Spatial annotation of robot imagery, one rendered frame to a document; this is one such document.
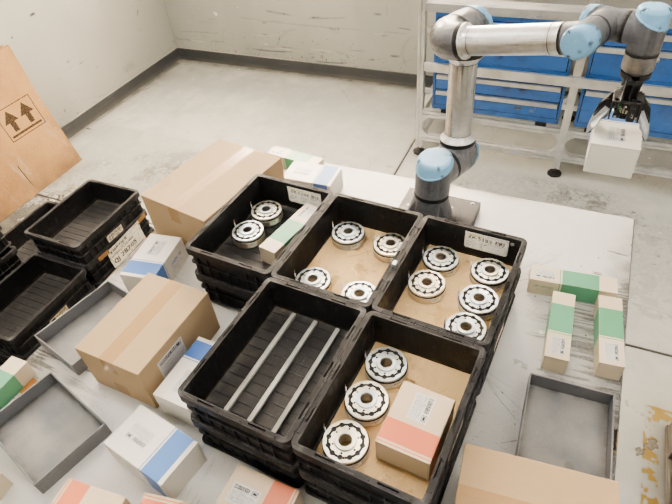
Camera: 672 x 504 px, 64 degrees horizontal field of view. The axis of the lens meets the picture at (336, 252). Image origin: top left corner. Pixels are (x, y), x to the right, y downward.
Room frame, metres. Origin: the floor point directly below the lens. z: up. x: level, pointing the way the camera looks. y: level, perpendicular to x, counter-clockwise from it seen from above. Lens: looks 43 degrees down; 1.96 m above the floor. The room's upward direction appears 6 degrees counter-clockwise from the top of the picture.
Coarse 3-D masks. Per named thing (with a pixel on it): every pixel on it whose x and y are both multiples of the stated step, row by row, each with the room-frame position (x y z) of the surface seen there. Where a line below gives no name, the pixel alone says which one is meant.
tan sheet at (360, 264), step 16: (368, 240) 1.25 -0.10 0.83; (320, 256) 1.20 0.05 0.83; (336, 256) 1.20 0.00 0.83; (352, 256) 1.19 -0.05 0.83; (368, 256) 1.18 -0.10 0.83; (336, 272) 1.13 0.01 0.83; (352, 272) 1.12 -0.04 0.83; (368, 272) 1.11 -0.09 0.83; (384, 272) 1.11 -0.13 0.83; (336, 288) 1.06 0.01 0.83
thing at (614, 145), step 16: (608, 128) 1.25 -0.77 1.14; (624, 128) 1.24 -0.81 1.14; (592, 144) 1.19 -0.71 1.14; (608, 144) 1.18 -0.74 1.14; (624, 144) 1.17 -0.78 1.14; (640, 144) 1.16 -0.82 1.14; (592, 160) 1.18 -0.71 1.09; (608, 160) 1.17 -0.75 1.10; (624, 160) 1.15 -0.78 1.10; (624, 176) 1.14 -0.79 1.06
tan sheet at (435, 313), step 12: (456, 252) 1.16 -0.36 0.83; (420, 264) 1.12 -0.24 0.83; (468, 264) 1.10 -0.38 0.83; (456, 276) 1.06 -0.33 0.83; (468, 276) 1.05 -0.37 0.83; (456, 288) 1.01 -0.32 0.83; (408, 300) 0.99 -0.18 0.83; (444, 300) 0.97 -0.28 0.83; (456, 300) 0.97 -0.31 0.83; (396, 312) 0.95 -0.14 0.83; (408, 312) 0.95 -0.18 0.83; (420, 312) 0.94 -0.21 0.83; (432, 312) 0.94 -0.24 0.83; (444, 312) 0.93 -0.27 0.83; (456, 312) 0.93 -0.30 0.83
